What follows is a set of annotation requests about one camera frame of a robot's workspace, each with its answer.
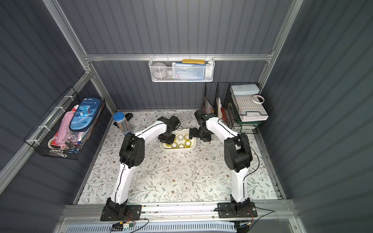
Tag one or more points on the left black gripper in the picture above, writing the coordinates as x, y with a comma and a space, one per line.
166, 137

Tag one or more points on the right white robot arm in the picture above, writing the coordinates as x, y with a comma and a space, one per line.
237, 153

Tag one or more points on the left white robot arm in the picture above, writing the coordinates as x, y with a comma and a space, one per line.
132, 154

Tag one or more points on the blue white packet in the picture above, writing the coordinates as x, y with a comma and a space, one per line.
188, 72

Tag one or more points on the white wire wall basket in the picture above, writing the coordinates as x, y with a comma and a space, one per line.
210, 66

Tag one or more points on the white tape roll in basket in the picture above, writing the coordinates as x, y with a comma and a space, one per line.
159, 70

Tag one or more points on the black wire side basket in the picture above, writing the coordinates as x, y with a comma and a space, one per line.
42, 137

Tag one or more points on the blue lid pencil tube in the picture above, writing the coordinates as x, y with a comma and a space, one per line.
121, 120

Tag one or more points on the small circuit board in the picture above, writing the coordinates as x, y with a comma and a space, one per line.
121, 226

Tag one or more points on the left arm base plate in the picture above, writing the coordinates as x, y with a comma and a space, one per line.
121, 213

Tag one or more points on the white storage box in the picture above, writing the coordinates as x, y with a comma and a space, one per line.
182, 142

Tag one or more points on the blue dinosaur pencil case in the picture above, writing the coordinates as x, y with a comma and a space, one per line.
86, 114

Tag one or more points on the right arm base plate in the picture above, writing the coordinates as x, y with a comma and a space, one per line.
230, 210

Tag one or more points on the black wire desk organizer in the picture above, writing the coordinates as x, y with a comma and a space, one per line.
217, 100

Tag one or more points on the floral table mat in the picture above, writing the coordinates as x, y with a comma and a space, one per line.
199, 175

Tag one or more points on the yellow item in wall basket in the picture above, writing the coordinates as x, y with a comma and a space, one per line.
193, 61

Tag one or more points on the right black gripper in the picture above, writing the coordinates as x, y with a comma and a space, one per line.
204, 135

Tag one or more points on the pink pencil case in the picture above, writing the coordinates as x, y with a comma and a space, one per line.
64, 132

